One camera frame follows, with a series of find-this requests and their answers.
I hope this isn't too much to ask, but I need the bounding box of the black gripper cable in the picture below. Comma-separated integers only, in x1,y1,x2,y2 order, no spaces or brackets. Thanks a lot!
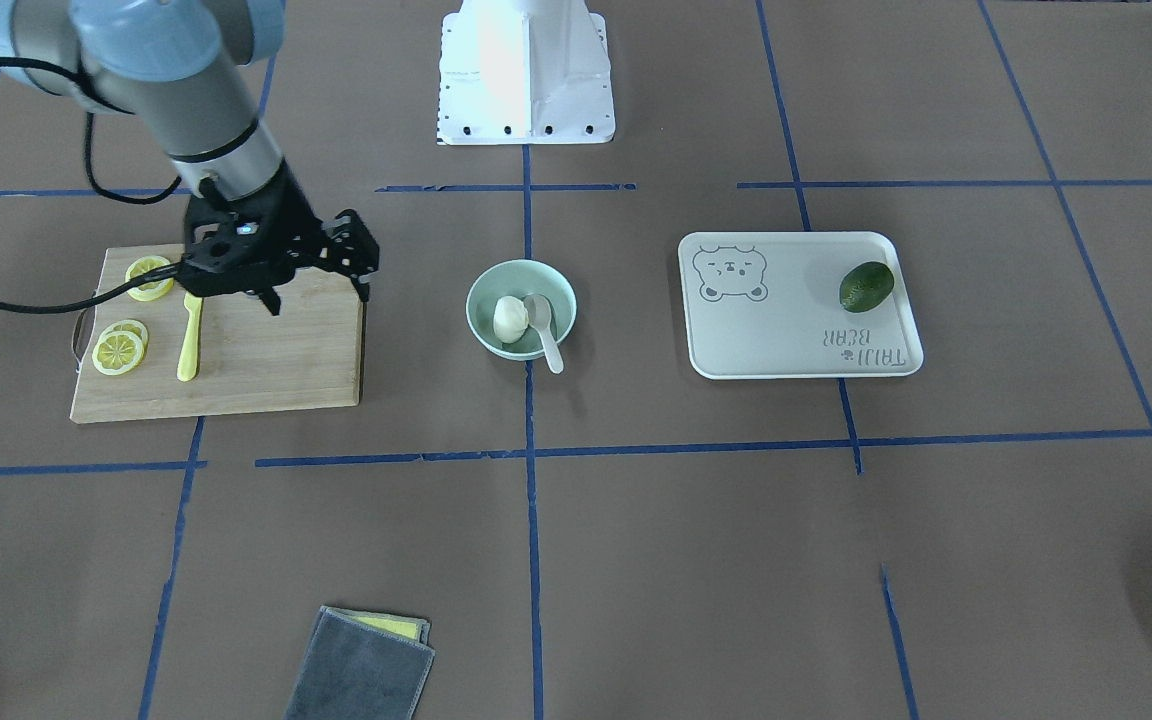
0,58,187,314

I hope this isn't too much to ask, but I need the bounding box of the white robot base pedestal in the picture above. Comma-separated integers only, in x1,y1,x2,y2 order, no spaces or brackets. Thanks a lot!
435,1,617,146

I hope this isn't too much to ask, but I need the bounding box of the mint green bowl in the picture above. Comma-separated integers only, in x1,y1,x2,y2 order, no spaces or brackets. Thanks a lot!
465,259,577,361

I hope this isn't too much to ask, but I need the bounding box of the lemon slice lower front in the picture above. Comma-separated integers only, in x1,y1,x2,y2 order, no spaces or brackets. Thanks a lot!
91,331,146,376

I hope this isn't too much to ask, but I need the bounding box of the wooden cutting board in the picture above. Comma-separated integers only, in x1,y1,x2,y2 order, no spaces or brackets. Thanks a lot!
70,268,366,424

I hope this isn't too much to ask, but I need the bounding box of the lemon slice lower back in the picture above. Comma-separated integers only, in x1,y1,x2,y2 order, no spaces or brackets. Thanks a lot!
99,319,150,346

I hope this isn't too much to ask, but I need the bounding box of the cream bear tray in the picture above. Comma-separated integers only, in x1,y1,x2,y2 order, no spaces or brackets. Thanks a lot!
677,232,925,381

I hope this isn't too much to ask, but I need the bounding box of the lemon slice top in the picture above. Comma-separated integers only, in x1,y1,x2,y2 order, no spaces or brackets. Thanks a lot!
126,255,179,302

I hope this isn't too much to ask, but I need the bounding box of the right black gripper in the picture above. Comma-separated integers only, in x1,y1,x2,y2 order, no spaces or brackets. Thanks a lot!
179,162,380,316

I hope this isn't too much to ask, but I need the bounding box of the white spoon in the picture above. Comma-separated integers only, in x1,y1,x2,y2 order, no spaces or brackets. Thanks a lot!
524,293,564,376

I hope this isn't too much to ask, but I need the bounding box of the lemon slice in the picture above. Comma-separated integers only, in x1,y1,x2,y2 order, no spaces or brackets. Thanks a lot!
99,319,150,346
91,331,146,376
126,255,179,302

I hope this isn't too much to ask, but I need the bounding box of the yellow plastic knife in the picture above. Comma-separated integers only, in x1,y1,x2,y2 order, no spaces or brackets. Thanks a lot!
175,291,204,382

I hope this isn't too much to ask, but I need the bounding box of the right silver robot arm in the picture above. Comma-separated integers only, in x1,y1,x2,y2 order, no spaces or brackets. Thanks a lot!
0,1,380,314

